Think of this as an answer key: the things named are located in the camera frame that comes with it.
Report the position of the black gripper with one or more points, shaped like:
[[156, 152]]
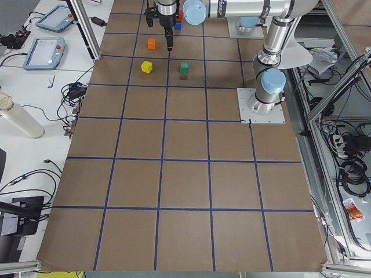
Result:
[[167, 21]]

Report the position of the red wooden block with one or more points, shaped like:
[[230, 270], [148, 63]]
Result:
[[180, 15]]

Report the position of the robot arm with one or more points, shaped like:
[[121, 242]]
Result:
[[246, 15]]

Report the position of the blue wooden block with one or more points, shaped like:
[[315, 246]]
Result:
[[178, 25]]

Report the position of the orange wooden block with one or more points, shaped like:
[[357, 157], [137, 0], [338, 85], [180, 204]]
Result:
[[152, 44]]

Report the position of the green wooden block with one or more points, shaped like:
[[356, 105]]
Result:
[[184, 67]]

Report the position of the yellow wooden block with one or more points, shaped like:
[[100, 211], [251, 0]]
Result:
[[147, 67]]

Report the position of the black power adapter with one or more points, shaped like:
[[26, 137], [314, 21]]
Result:
[[98, 21]]

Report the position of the teach pendant far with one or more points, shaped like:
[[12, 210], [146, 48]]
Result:
[[56, 20]]

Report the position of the teach pendant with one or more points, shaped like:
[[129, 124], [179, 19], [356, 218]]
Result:
[[56, 20], [45, 54]]

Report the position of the hex key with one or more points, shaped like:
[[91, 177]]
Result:
[[51, 82]]

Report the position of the teach pendant near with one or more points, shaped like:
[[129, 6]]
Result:
[[45, 54]]

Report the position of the white bottle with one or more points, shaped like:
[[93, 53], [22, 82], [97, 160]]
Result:
[[19, 117]]

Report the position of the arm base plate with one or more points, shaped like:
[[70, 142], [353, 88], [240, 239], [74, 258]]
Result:
[[252, 111], [245, 27]]

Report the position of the aluminium frame post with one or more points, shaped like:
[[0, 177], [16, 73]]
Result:
[[80, 16]]

